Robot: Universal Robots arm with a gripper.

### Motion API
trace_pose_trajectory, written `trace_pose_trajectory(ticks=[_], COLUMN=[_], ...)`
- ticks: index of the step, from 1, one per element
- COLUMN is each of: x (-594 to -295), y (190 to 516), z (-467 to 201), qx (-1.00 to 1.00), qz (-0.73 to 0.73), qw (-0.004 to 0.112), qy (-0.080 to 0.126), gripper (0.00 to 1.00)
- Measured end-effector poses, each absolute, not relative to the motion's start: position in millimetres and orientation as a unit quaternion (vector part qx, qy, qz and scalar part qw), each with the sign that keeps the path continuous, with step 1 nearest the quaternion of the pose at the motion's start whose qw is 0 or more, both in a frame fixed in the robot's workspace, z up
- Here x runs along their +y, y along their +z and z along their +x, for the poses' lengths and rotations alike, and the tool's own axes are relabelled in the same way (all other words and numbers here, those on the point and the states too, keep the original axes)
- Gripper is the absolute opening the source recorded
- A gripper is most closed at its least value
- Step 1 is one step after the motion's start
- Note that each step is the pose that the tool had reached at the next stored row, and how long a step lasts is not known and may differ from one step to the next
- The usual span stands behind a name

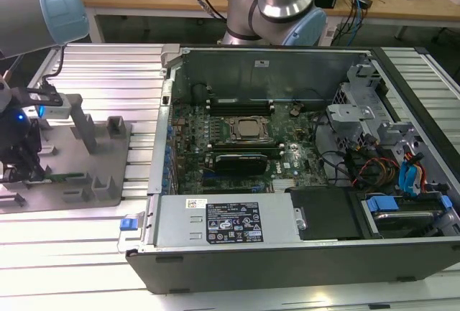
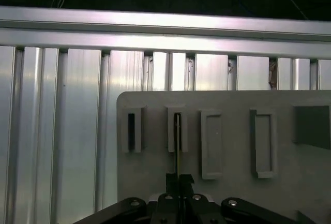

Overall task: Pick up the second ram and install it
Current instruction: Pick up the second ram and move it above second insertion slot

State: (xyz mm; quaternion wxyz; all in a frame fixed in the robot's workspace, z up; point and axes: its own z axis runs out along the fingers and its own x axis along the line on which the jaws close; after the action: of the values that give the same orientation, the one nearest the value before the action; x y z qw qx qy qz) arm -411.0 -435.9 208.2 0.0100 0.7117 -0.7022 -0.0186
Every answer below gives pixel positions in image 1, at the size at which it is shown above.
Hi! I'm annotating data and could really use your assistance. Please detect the green RAM stick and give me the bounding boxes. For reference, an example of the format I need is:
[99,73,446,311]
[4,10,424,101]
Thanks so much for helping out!
[42,171,86,184]

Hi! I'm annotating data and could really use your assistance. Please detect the black RAM slot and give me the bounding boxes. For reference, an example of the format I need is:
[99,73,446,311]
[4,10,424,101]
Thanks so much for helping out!
[207,102,275,108]
[207,106,275,113]
[207,97,275,104]
[207,111,275,117]

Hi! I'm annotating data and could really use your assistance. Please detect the grey parts rack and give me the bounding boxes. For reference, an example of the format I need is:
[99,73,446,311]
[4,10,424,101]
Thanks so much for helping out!
[0,93,134,215]

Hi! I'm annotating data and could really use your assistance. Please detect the grey plastic case latch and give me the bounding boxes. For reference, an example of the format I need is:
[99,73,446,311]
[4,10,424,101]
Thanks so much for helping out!
[160,44,180,68]

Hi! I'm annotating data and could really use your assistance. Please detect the silver power supply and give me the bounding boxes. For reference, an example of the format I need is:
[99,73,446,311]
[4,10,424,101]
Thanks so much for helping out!
[149,192,306,251]

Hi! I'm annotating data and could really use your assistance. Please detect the wooden workbench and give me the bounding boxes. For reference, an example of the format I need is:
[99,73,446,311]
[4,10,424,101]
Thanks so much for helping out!
[77,0,460,45]

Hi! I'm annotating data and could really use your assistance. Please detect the black graphics card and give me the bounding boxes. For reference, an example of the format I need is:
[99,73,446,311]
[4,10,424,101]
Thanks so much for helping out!
[204,152,270,176]

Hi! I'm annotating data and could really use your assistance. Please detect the silver CPU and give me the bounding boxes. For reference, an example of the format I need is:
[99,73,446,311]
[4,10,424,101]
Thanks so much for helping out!
[235,120,263,138]

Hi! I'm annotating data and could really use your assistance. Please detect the black rating label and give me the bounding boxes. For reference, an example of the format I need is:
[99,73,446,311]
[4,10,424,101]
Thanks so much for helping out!
[205,201,265,244]

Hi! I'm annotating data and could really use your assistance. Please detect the black PC case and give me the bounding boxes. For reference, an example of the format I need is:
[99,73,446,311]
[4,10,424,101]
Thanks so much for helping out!
[118,43,460,296]

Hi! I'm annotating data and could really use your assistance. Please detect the silver board heatsink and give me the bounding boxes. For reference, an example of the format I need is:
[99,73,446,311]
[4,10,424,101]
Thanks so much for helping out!
[272,177,300,192]

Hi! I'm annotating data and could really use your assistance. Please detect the green motherboard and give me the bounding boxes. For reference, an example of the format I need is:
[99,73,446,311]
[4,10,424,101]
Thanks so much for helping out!
[170,97,330,195]

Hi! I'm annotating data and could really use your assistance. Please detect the black plastic cover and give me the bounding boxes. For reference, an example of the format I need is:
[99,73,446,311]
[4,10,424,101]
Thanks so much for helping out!
[285,187,366,241]

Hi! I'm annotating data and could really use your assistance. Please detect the grey metal drive cage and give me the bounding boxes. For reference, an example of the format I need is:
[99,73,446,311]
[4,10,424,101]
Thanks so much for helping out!
[325,62,432,197]

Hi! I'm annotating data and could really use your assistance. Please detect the hard disk blue carrier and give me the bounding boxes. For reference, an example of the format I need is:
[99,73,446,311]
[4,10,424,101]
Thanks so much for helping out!
[364,195,452,239]

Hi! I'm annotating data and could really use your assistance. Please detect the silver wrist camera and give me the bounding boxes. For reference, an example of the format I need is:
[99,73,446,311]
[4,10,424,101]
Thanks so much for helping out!
[24,87,72,119]

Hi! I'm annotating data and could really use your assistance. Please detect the black camera cable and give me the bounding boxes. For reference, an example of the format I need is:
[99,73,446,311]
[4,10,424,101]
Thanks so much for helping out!
[42,45,68,89]

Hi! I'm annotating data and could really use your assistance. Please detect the metal socket cover frame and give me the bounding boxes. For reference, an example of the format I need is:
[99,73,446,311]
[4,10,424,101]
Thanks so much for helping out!
[224,116,275,144]

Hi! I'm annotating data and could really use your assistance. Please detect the black power cable bundle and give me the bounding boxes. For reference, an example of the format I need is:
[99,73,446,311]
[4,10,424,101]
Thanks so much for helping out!
[314,115,366,187]

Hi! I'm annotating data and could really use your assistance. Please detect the orange yellow power wires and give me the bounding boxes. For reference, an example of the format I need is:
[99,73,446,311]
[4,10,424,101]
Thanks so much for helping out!
[351,156,400,187]

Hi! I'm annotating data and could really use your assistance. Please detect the blue data cable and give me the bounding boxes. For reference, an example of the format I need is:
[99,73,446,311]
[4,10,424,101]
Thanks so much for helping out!
[397,152,422,199]

